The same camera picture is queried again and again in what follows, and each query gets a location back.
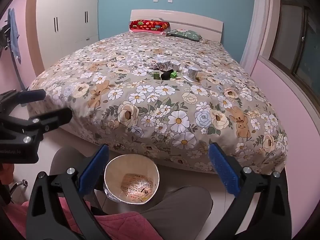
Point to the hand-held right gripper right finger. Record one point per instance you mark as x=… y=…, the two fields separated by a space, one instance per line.
x=223 y=170

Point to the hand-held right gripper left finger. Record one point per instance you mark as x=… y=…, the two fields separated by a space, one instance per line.
x=95 y=165

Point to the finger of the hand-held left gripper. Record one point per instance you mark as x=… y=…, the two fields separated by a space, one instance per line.
x=56 y=117
x=32 y=95

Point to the white round wastebasket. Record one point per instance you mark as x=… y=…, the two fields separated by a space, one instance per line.
x=112 y=170

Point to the green toy building block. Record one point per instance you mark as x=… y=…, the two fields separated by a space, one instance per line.
x=173 y=74

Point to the metal chair caster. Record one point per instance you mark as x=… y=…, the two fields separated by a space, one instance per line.
x=18 y=184

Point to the clear plastic wrapper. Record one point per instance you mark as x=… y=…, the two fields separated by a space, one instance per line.
x=137 y=186

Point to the person's right leg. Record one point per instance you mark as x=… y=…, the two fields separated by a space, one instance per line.
x=180 y=205

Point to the blue hanging cloth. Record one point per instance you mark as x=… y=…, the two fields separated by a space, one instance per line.
x=13 y=35

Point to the pink quilted garment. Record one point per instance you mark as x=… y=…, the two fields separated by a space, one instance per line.
x=125 y=226

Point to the floral bed blanket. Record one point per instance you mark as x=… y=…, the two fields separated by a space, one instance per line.
x=155 y=105

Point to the white wardrobe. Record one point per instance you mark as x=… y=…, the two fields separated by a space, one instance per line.
x=70 y=17

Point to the white paper sheet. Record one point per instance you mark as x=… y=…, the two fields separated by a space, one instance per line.
x=187 y=78

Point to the silver can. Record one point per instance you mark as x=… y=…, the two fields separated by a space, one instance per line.
x=192 y=72

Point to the small green box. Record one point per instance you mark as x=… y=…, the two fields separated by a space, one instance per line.
x=156 y=75

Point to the black foam roll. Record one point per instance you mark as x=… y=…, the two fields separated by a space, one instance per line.
x=165 y=76

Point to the small white box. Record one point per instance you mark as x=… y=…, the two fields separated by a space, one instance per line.
x=176 y=65

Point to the crumpled white wrapper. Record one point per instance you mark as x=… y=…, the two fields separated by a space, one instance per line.
x=163 y=65

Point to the pink pillow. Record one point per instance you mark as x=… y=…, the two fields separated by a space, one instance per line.
x=150 y=33

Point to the red patterned pillow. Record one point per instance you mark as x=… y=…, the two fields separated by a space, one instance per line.
x=147 y=25

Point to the green floral pillow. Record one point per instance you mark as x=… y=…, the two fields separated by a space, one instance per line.
x=185 y=34

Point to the white bed headboard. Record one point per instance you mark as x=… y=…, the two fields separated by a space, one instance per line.
x=195 y=22

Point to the dark framed window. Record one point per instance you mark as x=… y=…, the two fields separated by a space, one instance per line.
x=290 y=30

